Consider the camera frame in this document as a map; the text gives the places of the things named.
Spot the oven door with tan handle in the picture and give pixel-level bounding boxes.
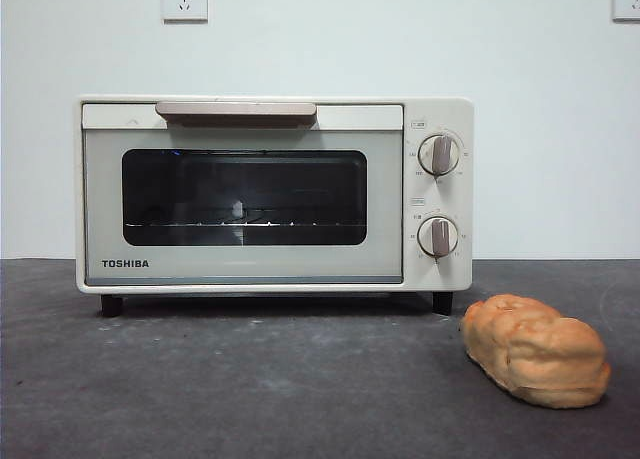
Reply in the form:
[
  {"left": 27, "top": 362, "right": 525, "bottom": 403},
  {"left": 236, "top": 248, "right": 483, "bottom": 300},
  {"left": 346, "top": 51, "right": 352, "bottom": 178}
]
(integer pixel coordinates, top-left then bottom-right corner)
[{"left": 81, "top": 101, "right": 405, "bottom": 286}]

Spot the golden brown bread loaf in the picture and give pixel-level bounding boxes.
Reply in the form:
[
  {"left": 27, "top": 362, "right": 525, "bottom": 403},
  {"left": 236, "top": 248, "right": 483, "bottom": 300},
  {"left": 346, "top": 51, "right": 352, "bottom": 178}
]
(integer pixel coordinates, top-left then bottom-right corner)
[{"left": 459, "top": 293, "right": 612, "bottom": 410}]

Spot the small tan oven knob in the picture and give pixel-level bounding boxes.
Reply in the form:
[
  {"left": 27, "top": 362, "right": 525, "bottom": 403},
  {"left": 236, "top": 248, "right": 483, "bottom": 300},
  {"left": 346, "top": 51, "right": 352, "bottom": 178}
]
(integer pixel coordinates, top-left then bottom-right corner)
[{"left": 417, "top": 215, "right": 459, "bottom": 261}]

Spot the large tan oven knob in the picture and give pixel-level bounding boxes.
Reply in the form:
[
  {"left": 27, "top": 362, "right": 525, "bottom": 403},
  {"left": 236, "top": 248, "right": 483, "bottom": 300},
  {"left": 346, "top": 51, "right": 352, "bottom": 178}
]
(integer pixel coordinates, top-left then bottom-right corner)
[{"left": 417, "top": 133, "right": 462, "bottom": 179}]

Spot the cream white toaster oven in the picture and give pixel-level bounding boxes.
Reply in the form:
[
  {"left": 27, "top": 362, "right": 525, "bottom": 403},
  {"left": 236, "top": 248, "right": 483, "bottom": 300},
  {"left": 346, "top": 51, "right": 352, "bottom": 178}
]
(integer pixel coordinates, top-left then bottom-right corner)
[{"left": 74, "top": 95, "right": 475, "bottom": 318}]

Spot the metal wire oven rack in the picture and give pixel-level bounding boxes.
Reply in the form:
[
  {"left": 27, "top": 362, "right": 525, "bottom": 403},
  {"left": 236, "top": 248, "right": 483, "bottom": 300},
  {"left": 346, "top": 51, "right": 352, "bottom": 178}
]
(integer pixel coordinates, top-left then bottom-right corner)
[{"left": 124, "top": 206, "right": 364, "bottom": 229}]

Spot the white wall socket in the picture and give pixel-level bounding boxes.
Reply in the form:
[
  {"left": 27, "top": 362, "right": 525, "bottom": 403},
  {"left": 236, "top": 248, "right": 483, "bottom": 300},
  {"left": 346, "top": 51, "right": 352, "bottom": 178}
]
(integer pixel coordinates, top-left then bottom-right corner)
[
  {"left": 612, "top": 0, "right": 640, "bottom": 23},
  {"left": 160, "top": 0, "right": 209, "bottom": 23}
]

